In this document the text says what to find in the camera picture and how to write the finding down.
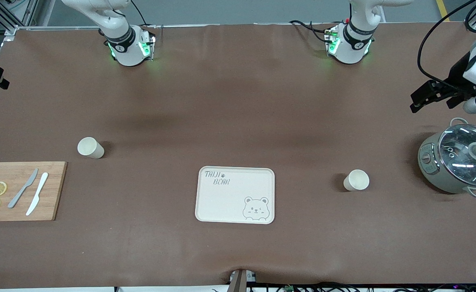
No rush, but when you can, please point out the white plastic cup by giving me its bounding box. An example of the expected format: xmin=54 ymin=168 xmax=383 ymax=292
xmin=77 ymin=137 xmax=105 ymax=159
xmin=343 ymin=169 xmax=370 ymax=191

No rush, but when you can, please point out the glass pot lid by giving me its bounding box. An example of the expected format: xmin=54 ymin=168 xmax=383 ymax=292
xmin=438 ymin=124 xmax=476 ymax=187

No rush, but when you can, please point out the grey plastic knife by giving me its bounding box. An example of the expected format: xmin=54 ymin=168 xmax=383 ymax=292
xmin=8 ymin=168 xmax=39 ymax=209

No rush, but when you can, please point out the wooden cutting board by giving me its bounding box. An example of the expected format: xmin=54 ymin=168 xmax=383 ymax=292
xmin=0 ymin=161 xmax=68 ymax=222

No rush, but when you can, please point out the white plastic knife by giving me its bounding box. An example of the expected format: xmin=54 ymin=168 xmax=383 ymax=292
xmin=26 ymin=172 xmax=49 ymax=216

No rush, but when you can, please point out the brown table mat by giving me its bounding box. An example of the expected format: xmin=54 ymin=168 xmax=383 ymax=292
xmin=0 ymin=22 xmax=476 ymax=289

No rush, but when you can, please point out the cream bear print tray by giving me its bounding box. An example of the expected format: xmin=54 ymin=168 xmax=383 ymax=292
xmin=195 ymin=166 xmax=276 ymax=225

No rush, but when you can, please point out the black left arm base cable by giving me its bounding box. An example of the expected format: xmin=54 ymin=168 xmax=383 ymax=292
xmin=289 ymin=20 xmax=332 ymax=44

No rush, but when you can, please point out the black arm base cable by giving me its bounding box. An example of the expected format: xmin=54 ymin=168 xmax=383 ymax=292
xmin=130 ymin=0 xmax=147 ymax=27
xmin=289 ymin=20 xmax=332 ymax=44

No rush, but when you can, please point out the black right arm base cable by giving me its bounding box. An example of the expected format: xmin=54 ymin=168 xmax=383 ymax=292
xmin=130 ymin=0 xmax=147 ymax=27

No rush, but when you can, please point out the grey camera mount clamp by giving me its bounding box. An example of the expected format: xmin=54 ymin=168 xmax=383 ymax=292
xmin=229 ymin=268 xmax=257 ymax=292

